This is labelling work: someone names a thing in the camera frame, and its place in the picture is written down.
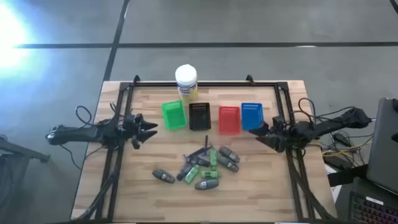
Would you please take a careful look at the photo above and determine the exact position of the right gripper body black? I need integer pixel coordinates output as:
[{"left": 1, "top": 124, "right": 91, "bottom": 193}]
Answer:
[{"left": 269, "top": 115, "right": 295, "bottom": 153}]

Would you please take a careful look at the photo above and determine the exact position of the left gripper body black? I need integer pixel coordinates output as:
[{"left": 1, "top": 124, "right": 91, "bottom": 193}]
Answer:
[{"left": 123, "top": 113, "right": 144, "bottom": 150}]

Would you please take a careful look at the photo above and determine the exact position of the dark blue item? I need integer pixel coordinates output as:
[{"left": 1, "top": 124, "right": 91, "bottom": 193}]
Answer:
[{"left": 218, "top": 146, "right": 241, "bottom": 164}]

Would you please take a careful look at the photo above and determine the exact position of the dark blue tube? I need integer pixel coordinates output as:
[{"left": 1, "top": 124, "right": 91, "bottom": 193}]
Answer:
[
  {"left": 176, "top": 163, "right": 193, "bottom": 182},
  {"left": 188, "top": 155, "right": 211, "bottom": 168}
]

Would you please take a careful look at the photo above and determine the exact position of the green travel bottle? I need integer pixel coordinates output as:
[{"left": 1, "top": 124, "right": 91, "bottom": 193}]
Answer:
[
  {"left": 184, "top": 164, "right": 201, "bottom": 185},
  {"left": 209, "top": 148, "right": 218, "bottom": 171},
  {"left": 200, "top": 170, "right": 222, "bottom": 180}
]

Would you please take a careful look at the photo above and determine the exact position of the blue plastic basket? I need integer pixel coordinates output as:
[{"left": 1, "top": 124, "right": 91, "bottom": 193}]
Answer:
[{"left": 241, "top": 102, "right": 265, "bottom": 131}]

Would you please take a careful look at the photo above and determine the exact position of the green plastic basket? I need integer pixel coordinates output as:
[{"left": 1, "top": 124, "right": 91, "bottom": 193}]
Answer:
[{"left": 161, "top": 100, "right": 188, "bottom": 131}]

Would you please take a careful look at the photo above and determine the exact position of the red plastic basket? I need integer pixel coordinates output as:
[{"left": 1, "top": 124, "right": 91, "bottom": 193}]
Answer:
[{"left": 218, "top": 106, "right": 242, "bottom": 136}]

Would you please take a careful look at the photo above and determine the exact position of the black plastic basket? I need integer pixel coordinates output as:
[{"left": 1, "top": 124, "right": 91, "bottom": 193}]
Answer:
[{"left": 188, "top": 102, "right": 212, "bottom": 132}]

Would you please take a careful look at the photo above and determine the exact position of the yellow disinfecting wipes canister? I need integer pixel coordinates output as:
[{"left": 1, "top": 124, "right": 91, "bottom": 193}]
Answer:
[{"left": 174, "top": 63, "right": 198, "bottom": 102}]

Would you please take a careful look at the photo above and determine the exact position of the black power brick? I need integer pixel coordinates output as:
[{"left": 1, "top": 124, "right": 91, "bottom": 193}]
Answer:
[{"left": 323, "top": 154, "right": 354, "bottom": 170}]

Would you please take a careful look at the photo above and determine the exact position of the small black power adapter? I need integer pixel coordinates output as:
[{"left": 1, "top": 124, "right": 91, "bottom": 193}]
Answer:
[{"left": 332, "top": 132, "right": 352, "bottom": 147}]

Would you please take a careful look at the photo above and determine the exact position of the grey laptop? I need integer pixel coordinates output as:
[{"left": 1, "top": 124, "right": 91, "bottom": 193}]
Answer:
[{"left": 366, "top": 97, "right": 398, "bottom": 196}]

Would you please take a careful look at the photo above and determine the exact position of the black metal stand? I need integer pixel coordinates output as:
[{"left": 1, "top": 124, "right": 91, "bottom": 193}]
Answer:
[{"left": 0, "top": 134, "right": 51, "bottom": 218}]

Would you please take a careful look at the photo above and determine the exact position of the backlit black keyboard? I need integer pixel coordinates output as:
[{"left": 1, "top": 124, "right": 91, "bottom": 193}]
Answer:
[{"left": 348, "top": 190, "right": 398, "bottom": 224}]

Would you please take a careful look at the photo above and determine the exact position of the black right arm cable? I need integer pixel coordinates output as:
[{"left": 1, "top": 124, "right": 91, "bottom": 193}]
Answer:
[{"left": 297, "top": 97, "right": 318, "bottom": 125}]

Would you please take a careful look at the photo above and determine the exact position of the yellow cable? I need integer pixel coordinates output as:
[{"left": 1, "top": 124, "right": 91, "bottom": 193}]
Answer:
[{"left": 322, "top": 142, "right": 373, "bottom": 158}]

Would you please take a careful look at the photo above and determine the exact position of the black metal table frame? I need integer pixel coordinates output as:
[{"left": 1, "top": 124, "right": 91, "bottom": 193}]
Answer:
[{"left": 74, "top": 74, "right": 336, "bottom": 222}]

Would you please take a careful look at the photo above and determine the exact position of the black strap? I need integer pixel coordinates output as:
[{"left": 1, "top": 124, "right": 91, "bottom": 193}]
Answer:
[{"left": 326, "top": 164, "right": 369, "bottom": 187}]

